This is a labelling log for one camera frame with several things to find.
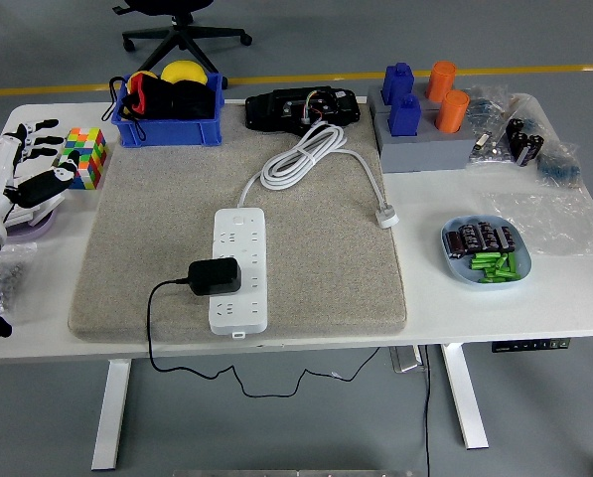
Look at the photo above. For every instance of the clear bag of screws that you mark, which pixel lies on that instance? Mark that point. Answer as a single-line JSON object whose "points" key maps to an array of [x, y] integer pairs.
{"points": [[13, 278]]}

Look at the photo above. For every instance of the colourful puzzle cube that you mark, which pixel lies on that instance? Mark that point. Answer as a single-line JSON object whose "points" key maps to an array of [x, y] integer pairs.
{"points": [[91, 149]]}

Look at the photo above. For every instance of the grey-brown mat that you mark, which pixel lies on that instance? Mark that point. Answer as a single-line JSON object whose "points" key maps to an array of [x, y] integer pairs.
{"points": [[152, 223]]}

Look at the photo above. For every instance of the black pouch with red lining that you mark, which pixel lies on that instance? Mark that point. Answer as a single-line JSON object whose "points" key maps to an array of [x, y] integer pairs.
{"points": [[149, 99]]}

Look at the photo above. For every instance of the small yellow ball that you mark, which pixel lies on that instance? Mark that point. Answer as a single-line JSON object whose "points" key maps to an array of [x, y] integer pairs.
{"points": [[144, 75]]}

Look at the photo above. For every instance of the blue plastic bin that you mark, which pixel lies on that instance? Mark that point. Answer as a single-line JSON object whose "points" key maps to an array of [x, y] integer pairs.
{"points": [[177, 131]]}

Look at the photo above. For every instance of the black fabric bundle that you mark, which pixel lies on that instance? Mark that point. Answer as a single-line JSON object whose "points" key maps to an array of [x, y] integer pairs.
{"points": [[194, 102]]}

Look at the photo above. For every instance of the large yellow ball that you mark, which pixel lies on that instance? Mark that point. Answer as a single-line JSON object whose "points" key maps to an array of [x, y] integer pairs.
{"points": [[184, 72]]}

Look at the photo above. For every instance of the black office chair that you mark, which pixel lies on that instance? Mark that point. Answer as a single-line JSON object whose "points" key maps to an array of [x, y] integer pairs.
{"points": [[184, 35]]}

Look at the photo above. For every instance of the white table leg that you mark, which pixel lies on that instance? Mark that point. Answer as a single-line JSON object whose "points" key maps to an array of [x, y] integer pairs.
{"points": [[111, 412], [465, 397]]}

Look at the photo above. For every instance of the small grey block holder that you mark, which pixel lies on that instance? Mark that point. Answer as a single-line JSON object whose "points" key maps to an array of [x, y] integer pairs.
{"points": [[375, 97]]}

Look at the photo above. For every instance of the blue plastic block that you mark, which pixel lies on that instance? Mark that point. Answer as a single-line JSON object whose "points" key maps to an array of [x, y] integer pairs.
{"points": [[405, 116], [398, 82]]}

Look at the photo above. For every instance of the large grey block holder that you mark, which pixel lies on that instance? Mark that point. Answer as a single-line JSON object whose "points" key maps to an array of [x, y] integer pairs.
{"points": [[425, 151]]}

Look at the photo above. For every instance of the metal box under table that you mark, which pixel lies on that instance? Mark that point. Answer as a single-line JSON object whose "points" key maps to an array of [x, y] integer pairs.
{"points": [[406, 359]]}

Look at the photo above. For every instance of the orange plastic cylinder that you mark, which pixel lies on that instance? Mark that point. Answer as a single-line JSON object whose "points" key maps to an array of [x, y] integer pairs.
{"points": [[441, 79], [452, 111]]}

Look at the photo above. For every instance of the light blue plate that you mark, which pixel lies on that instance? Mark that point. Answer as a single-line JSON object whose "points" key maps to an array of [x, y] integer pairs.
{"points": [[457, 268]]}

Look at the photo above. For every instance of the green battery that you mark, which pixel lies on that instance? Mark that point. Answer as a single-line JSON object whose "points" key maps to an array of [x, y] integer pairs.
{"points": [[497, 279], [484, 265], [485, 257], [497, 272], [512, 263]]}

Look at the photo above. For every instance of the clear bag of metal parts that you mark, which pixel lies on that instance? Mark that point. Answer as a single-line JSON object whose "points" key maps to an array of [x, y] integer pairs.
{"points": [[489, 149]]}

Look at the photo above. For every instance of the clear bag of small parts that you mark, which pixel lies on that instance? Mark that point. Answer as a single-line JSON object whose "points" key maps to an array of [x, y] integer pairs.
{"points": [[487, 107]]}

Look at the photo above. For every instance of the clear bag of black capacitors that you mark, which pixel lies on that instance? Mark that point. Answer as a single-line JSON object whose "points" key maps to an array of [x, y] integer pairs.
{"points": [[524, 141]]}

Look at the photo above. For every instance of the empty clear plastic bag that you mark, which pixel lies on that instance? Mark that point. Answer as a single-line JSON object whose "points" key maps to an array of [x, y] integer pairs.
{"points": [[549, 223]]}

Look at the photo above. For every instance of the black desk control panel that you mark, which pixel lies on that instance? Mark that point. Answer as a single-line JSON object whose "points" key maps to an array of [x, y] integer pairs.
{"points": [[529, 346]]}

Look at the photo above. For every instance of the clear bag of blue resistors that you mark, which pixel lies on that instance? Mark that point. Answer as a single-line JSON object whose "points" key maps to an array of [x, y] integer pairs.
{"points": [[559, 166]]}

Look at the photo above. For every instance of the white wall socket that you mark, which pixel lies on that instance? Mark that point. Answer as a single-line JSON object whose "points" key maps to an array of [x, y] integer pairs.
{"points": [[45, 212]]}

